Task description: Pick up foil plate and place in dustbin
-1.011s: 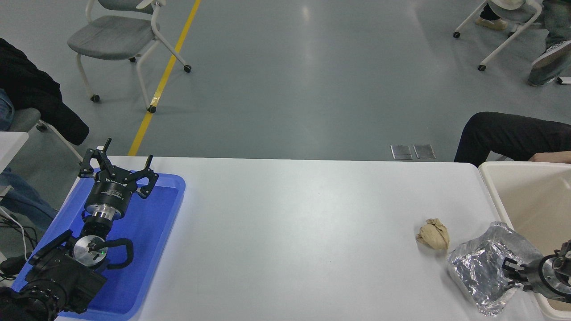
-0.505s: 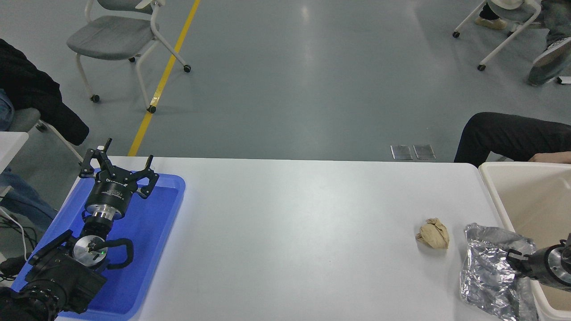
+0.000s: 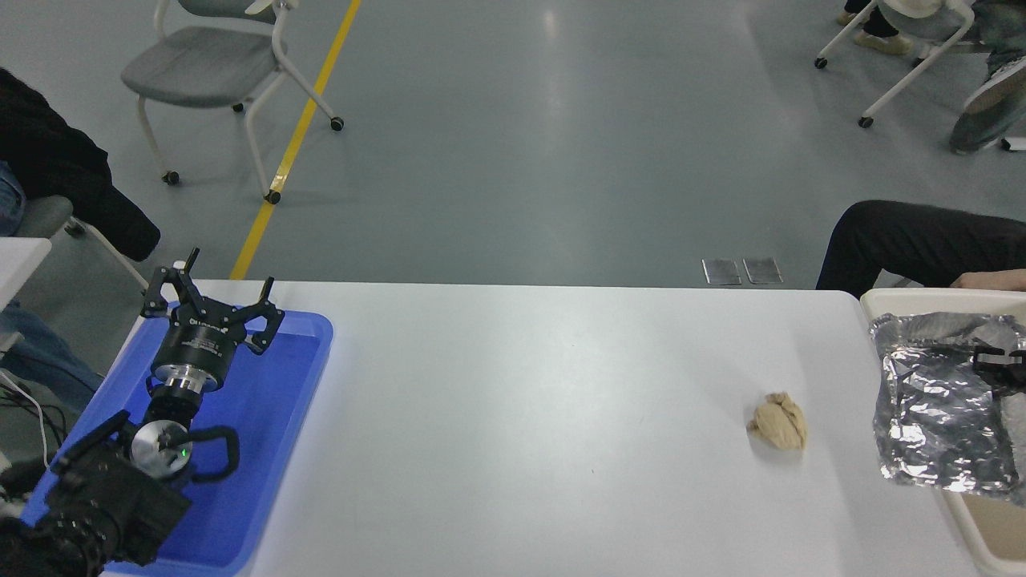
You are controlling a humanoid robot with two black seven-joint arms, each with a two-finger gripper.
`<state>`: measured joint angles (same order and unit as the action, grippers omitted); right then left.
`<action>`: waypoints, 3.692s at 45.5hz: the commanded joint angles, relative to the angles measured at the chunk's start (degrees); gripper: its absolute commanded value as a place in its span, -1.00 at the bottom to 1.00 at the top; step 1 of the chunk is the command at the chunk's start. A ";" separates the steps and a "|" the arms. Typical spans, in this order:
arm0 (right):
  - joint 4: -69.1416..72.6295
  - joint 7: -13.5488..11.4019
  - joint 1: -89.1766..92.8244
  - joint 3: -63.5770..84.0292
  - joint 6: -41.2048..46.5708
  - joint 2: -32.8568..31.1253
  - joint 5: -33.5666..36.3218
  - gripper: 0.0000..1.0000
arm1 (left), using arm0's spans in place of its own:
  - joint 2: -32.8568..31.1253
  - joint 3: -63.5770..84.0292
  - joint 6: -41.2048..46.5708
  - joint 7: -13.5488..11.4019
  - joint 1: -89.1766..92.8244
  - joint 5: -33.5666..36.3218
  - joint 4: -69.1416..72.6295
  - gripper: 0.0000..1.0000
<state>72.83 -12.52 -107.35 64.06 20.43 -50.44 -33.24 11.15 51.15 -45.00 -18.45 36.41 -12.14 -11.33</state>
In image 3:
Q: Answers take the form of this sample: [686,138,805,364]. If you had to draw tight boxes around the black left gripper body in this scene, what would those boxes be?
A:
[152,306,248,384]

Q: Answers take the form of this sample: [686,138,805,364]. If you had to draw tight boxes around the silver foil plate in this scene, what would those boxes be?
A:
[870,313,1026,507]

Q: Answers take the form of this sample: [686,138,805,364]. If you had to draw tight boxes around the person's hand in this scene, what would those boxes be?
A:
[950,270,1026,292]

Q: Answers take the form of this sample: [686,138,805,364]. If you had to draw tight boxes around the blue plastic tray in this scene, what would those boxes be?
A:
[20,309,334,577]

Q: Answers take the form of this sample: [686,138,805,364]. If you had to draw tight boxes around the small white table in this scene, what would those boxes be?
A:
[0,237,53,309]

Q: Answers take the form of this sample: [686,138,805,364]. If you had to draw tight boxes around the grey seat chair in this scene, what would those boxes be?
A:
[12,195,149,291]

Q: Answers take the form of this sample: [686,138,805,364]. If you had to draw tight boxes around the large pale plastic bin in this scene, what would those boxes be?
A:
[859,287,1026,577]

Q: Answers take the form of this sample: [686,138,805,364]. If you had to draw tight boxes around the person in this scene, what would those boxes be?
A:
[815,200,1026,299]
[834,0,975,55]
[0,67,161,414]
[950,0,1026,155]

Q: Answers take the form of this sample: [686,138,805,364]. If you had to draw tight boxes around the crumpled tan paper ball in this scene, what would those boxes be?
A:
[746,391,809,450]

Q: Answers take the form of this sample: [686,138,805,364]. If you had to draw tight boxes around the white cable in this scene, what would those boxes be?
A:
[0,370,50,470]

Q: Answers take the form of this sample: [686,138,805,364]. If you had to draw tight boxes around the black cable bundle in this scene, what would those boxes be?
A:
[0,397,69,514]

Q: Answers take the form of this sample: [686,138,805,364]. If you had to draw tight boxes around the grey chair with white frame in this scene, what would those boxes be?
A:
[120,0,345,204]

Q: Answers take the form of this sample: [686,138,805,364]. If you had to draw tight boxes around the white frame wheeled chair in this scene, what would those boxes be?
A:
[814,0,1012,151]

